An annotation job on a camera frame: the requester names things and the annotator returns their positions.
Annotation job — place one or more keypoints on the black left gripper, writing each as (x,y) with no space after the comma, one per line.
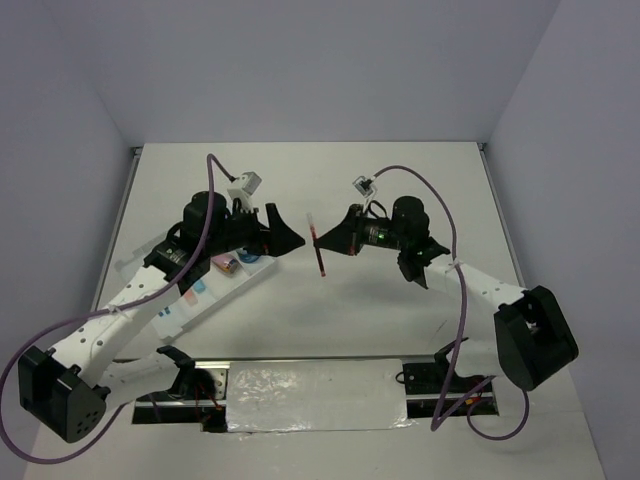
(281,237)

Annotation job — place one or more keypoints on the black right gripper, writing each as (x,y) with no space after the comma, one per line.
(347,237)

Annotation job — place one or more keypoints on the red gel pen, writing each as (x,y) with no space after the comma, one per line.
(317,251)

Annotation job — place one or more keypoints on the blue round splash-lid container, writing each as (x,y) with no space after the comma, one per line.
(248,258)

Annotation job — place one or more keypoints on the pink sticky notes tube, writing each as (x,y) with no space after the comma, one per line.
(225,263)

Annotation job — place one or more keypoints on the yellow pink highlighter pen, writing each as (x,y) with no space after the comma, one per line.
(190,298)

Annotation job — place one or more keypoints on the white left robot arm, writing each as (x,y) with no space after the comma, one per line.
(70,386)

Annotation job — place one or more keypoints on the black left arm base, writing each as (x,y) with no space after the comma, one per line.
(197,396)

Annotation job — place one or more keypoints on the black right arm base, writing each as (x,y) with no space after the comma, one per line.
(423,383)

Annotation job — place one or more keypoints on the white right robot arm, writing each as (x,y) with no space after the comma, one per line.
(533,338)

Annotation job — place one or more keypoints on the white divided plastic tray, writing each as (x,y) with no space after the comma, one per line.
(220,290)

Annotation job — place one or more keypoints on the silver foil sheet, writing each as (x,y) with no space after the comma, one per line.
(316,395)

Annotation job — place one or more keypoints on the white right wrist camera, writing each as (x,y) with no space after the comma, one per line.
(367,188)

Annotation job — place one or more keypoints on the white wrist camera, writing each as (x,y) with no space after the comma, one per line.
(367,188)
(241,190)

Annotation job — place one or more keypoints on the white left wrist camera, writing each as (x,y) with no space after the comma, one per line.
(241,190)

